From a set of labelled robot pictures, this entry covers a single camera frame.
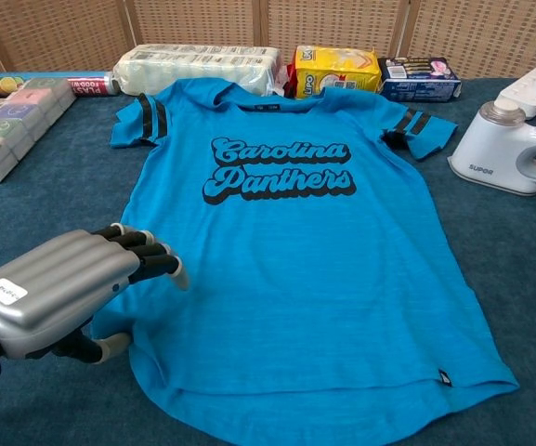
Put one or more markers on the wicker folding screen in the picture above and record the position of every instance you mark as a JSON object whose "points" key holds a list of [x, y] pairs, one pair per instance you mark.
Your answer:
{"points": [[193, 23]]}

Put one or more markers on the yellow Lipo biscuit pack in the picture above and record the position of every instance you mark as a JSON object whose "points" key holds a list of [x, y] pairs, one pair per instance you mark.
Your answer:
{"points": [[337, 69]]}

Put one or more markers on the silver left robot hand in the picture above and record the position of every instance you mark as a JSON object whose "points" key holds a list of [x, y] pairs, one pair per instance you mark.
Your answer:
{"points": [[54, 283]]}

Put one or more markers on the red snack wrapper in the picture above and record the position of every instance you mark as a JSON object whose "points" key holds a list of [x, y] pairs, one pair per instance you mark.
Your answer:
{"points": [[291, 79]]}

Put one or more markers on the dark teal table cover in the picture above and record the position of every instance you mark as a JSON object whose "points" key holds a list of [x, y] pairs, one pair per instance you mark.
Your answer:
{"points": [[63, 409]]}

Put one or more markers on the dark blue sanitary pad pack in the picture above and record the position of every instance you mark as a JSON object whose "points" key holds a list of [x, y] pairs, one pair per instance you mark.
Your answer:
{"points": [[418, 81]]}

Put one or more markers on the white toilet paper pack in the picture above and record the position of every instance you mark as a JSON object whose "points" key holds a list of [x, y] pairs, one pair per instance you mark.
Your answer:
{"points": [[193, 67]]}

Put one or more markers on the blue plastic food wrap box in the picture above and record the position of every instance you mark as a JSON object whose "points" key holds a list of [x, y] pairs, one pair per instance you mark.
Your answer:
{"points": [[16, 83]]}

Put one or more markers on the blue Carolina Panthers t-shirt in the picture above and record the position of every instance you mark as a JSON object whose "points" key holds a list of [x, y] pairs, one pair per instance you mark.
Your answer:
{"points": [[304, 279]]}

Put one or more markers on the pastel pocket tissue pack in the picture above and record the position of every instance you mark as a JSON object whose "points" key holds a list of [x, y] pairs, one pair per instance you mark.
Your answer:
{"points": [[12, 125]]}

